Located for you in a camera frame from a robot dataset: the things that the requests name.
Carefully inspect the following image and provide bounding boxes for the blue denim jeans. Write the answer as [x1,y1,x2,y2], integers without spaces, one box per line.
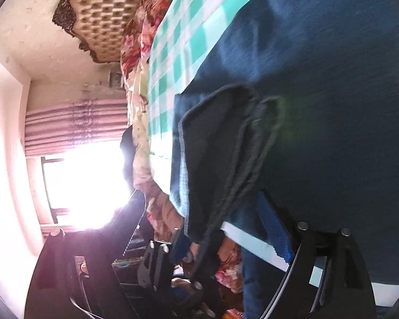
[171,0,399,318]

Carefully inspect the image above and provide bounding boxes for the pink window curtain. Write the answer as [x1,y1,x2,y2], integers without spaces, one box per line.
[25,99,128,158]

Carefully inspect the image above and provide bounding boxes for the red floral quilt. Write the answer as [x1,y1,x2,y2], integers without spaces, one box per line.
[119,0,247,293]

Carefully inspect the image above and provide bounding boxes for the teal white checkered cloth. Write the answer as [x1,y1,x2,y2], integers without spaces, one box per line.
[148,0,399,317]

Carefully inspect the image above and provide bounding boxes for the tufted leather headboard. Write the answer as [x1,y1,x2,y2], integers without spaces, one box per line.
[52,0,140,64]

